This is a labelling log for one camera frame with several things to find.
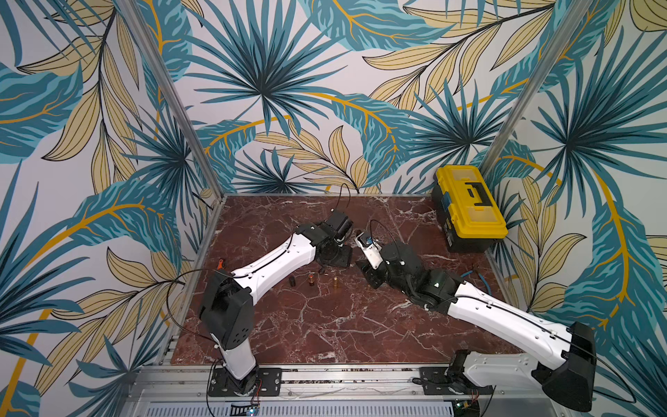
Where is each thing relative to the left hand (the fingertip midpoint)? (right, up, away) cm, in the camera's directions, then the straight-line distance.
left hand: (341, 263), depth 82 cm
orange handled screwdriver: (-44, -2, +13) cm, 46 cm away
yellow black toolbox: (+46, +14, +8) cm, 48 cm away
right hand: (+6, +4, -8) cm, 11 cm away
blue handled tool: (+52, -9, +10) cm, 54 cm away
